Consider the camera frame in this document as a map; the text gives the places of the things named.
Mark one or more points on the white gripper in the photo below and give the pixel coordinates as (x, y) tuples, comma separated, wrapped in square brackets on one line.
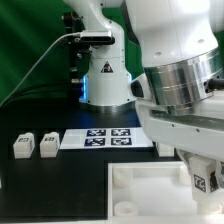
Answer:
[(188, 134)]

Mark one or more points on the white square tabletop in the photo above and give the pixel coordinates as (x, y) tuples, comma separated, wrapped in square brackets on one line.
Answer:
[(152, 193)]

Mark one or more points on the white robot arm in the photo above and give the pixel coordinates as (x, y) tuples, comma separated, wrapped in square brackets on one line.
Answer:
[(179, 56)]

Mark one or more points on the white marker plate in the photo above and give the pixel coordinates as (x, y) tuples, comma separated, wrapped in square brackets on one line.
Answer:
[(105, 138)]

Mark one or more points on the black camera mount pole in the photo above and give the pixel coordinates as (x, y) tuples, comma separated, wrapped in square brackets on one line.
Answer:
[(76, 51)]

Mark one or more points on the mounted depth camera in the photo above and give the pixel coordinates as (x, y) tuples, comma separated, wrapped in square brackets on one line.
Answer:
[(97, 38)]

